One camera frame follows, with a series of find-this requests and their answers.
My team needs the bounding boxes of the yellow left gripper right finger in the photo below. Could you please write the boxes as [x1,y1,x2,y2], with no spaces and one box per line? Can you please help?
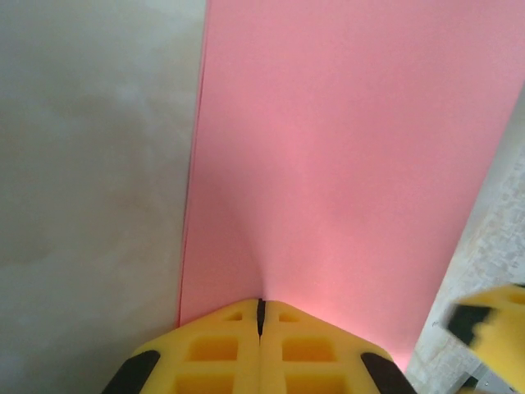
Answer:
[258,299,415,394]

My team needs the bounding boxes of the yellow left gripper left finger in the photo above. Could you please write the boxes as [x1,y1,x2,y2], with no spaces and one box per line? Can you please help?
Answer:
[107,298,263,394]

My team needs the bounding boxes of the pink cloth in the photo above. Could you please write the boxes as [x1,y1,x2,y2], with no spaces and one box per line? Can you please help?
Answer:
[175,0,525,377]

